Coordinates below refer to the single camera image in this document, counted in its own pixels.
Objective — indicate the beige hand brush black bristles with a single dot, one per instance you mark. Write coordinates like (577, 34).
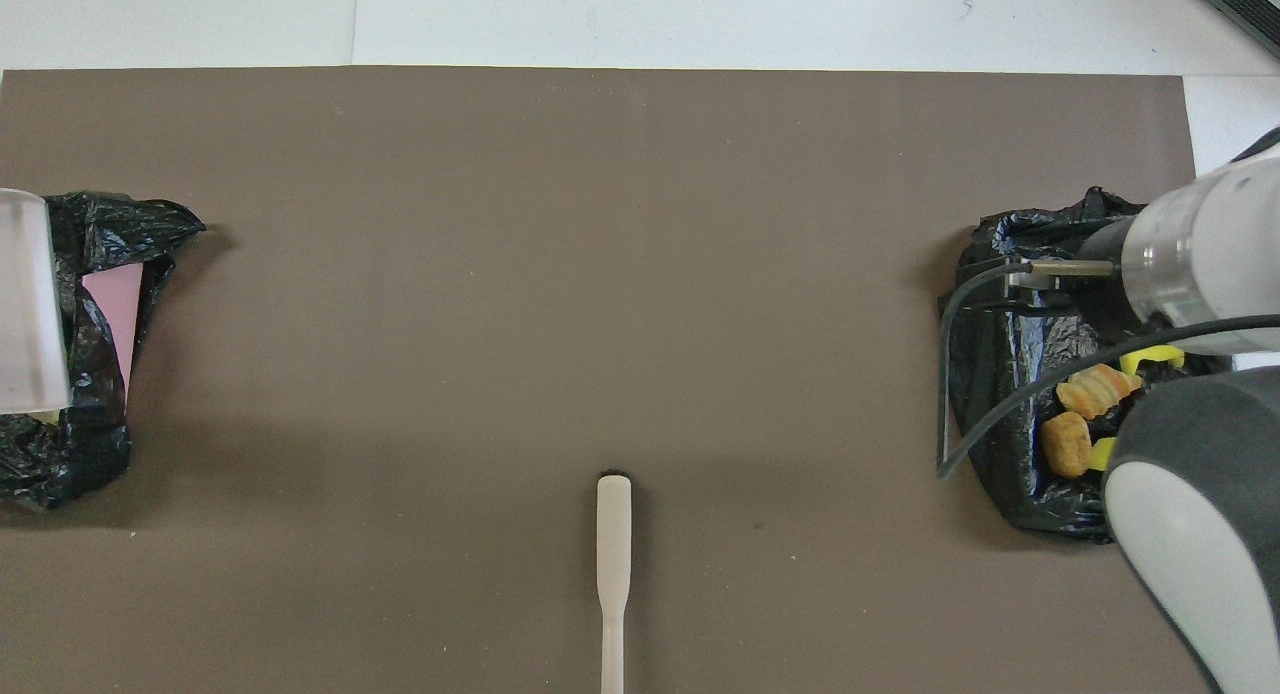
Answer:
(613, 534)

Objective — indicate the brown bread nugget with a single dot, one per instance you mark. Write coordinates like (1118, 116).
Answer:
(1065, 444)

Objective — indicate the dark ribbed panel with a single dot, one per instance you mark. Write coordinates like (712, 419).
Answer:
(1245, 9)

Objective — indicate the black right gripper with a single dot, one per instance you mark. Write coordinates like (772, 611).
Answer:
(1115, 274)

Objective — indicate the black trash bag bin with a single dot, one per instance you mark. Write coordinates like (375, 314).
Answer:
(1000, 374)

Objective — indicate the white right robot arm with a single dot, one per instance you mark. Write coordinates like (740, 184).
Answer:
(1200, 534)

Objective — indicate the notched yellow sponge piece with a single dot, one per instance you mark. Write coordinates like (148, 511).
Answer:
(1150, 356)

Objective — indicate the pink bin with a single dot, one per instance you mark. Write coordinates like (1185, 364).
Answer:
(110, 314)

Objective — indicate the black bag over pink bin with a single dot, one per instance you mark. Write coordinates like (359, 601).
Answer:
(100, 444)

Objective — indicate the beige plastic dustpan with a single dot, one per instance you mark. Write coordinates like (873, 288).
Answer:
(30, 304)

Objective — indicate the irregular yellow sponge piece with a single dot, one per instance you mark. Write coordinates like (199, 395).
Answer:
(1102, 454)

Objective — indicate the brown table mat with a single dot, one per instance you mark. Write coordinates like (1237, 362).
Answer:
(500, 274)

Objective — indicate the orange striped bread piece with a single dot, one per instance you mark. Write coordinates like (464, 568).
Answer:
(1098, 389)

